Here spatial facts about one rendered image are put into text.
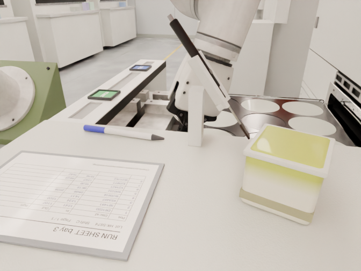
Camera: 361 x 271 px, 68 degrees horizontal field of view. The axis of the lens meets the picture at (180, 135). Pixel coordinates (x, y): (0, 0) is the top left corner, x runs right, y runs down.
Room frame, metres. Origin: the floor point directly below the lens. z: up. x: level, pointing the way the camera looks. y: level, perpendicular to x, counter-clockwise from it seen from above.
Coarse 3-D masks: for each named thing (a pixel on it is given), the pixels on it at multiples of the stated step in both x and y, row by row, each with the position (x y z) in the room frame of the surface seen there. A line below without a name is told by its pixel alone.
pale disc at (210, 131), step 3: (204, 129) 0.54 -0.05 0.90; (207, 129) 0.54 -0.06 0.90; (210, 129) 0.54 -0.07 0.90; (213, 129) 0.54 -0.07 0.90; (216, 129) 0.54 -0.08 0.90; (204, 132) 0.52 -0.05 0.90; (207, 132) 0.52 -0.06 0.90; (210, 132) 0.52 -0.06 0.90; (213, 132) 0.52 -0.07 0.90; (216, 132) 0.52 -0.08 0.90; (219, 132) 0.52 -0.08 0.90; (222, 132) 0.52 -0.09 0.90; (225, 132) 0.52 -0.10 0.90; (228, 135) 0.51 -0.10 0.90; (231, 135) 0.51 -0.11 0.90
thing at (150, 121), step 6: (144, 114) 0.67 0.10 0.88; (150, 114) 0.67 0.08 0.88; (156, 114) 0.67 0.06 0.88; (144, 120) 0.63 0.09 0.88; (150, 120) 0.63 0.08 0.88; (156, 120) 0.63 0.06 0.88; (162, 120) 0.63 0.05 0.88; (168, 120) 0.63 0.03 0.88; (174, 120) 0.68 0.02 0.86; (138, 126) 0.60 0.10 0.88; (144, 126) 0.60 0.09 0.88; (150, 126) 0.60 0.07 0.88; (156, 126) 0.60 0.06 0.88; (162, 126) 0.60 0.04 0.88; (168, 126) 0.61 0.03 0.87
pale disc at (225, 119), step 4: (224, 112) 0.64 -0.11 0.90; (228, 112) 0.64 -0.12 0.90; (220, 116) 0.61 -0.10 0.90; (224, 116) 0.61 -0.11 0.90; (228, 116) 0.61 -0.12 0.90; (232, 116) 0.61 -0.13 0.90; (216, 120) 0.59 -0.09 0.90; (220, 120) 0.59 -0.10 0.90; (224, 120) 0.59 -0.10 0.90; (228, 120) 0.59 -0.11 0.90; (232, 120) 0.59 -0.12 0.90; (236, 120) 0.59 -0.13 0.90; (204, 124) 0.57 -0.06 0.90; (208, 124) 0.57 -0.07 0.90; (212, 124) 0.57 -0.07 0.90; (216, 124) 0.57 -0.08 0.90; (220, 124) 0.57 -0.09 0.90; (224, 124) 0.57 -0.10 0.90; (228, 124) 0.57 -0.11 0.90; (232, 124) 0.57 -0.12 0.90
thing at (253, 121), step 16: (240, 96) 0.76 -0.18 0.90; (240, 112) 0.64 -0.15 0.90; (256, 112) 0.64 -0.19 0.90; (272, 112) 0.64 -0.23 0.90; (288, 112) 0.64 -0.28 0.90; (208, 128) 0.55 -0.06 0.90; (224, 128) 0.55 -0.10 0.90; (240, 128) 0.55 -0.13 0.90; (256, 128) 0.55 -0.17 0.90; (288, 128) 0.55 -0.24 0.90; (336, 128) 0.55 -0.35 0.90; (352, 144) 0.47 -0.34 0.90
